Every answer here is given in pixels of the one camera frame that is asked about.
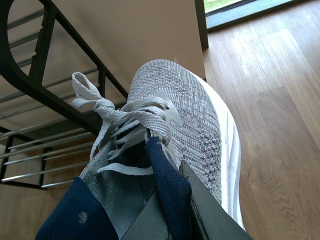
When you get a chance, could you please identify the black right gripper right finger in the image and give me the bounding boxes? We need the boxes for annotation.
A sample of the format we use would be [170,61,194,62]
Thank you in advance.
[179,160,252,240]

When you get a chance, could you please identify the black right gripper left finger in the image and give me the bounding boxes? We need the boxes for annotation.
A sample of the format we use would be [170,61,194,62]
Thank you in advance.
[122,189,173,240]

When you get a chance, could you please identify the grey sneaker sideways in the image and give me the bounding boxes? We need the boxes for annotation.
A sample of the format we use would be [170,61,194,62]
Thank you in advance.
[35,59,246,240]

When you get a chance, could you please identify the right floor window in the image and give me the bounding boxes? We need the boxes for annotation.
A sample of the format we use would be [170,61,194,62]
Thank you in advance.
[198,0,320,60]

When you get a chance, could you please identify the black metal shoe rack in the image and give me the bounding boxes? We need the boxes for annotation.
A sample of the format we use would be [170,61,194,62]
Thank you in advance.
[0,0,128,190]

